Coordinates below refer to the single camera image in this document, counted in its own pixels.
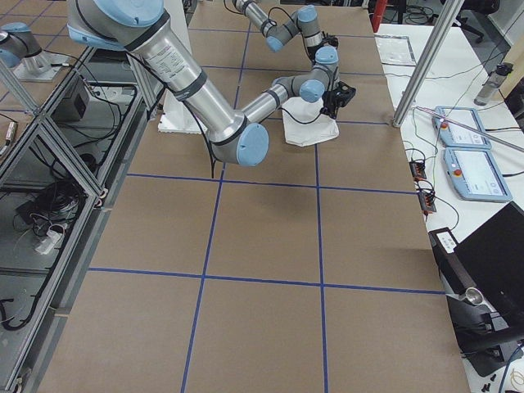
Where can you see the clear plastic document sleeve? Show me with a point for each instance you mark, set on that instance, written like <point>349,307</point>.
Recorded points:
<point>395,50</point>

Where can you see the black laptop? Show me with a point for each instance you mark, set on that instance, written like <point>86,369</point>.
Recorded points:
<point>493,257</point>

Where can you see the upper blue teach pendant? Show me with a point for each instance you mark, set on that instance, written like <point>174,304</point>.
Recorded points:
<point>452,125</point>

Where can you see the orange electronics board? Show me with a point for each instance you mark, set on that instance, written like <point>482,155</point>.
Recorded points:
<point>418,170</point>

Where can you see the white long-sleeve printed shirt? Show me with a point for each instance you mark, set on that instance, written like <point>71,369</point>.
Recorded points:
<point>304,125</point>

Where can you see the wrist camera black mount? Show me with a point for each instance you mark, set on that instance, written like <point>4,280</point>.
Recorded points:
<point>329,40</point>
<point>342,94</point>

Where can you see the lower blue teach pendant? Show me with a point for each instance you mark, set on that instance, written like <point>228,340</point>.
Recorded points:
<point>475,175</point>

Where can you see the grey water bottle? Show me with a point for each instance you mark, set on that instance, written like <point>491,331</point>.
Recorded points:
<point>494,81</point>

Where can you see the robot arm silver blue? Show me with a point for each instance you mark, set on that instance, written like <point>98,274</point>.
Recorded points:
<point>282,24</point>
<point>142,28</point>

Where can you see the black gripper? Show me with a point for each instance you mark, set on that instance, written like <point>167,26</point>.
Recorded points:
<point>332,99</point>

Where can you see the metal reacher grabber stick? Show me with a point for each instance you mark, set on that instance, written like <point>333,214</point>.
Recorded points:
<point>443,119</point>

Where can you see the aluminium frame post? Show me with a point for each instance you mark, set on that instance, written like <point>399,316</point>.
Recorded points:
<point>437,37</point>

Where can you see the blue teach pendant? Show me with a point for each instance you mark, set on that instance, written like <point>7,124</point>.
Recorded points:
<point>452,125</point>
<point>475,175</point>

